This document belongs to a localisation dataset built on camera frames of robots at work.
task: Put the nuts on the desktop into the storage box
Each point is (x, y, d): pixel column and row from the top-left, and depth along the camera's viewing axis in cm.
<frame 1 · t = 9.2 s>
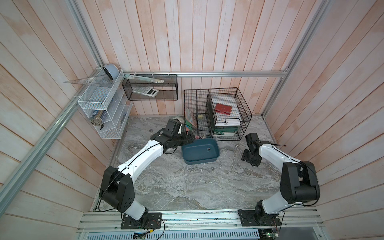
left hand: (188, 141, 84), fingers open
right hand: (247, 158, 94), fingers open
teal plastic storage box: (200, 151, 101), on the table
white calculator: (151, 92, 100), point 28 cm above the table
steel nut front left: (191, 169, 92), on the table
steel nut front right: (212, 168, 93), on the table
steel nut in box: (208, 148, 102), on the table

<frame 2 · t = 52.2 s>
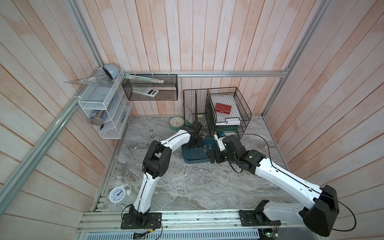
left hand: (197, 145, 98), fingers open
right hand: (213, 150, 80), fingers open
white alarm clock: (118, 194, 81), point 2 cm above the table
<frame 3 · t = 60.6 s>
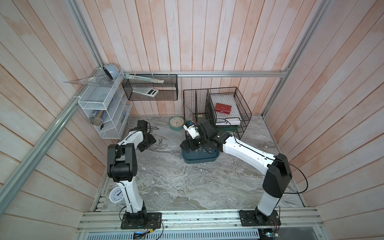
left hand: (150, 144, 100), fingers open
right hand: (185, 141, 82), fingers open
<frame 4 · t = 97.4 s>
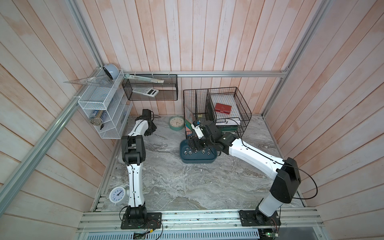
left hand: (153, 131, 110), fingers open
right hand: (193, 139, 82), fingers open
